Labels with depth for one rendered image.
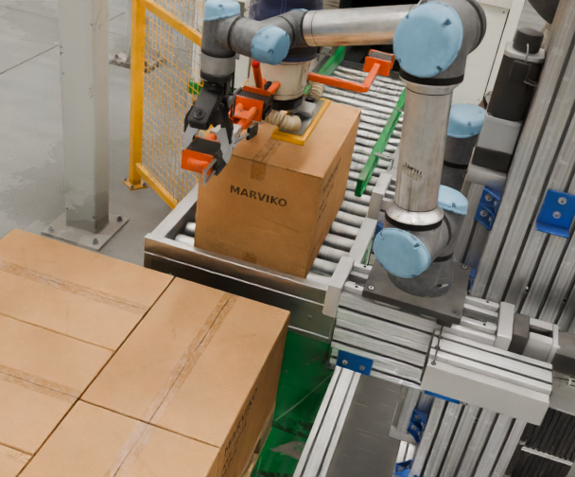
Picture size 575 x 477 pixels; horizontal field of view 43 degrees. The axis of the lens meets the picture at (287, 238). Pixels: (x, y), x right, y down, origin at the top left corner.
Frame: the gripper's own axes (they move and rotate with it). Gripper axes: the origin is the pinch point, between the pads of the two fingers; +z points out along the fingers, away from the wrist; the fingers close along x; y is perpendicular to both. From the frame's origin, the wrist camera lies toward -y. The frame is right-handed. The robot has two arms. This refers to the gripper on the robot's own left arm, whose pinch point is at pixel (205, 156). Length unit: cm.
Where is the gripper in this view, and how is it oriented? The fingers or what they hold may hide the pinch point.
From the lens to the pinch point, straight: 172.4
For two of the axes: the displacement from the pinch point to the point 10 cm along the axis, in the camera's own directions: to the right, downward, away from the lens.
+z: -1.3, 8.3, 5.5
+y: 2.9, -4.9, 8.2
